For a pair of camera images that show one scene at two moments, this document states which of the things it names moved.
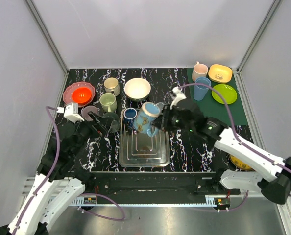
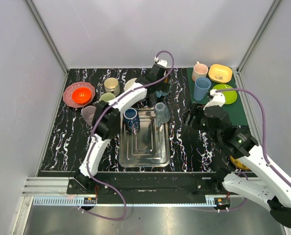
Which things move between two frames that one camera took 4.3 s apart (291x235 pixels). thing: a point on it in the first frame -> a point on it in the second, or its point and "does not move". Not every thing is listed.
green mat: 229,114 does not move
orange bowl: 82,95 does not move
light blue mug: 144,120 -> 159,93
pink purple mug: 84,111 does not move
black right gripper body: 172,120 -> 199,122
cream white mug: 112,85 does not move
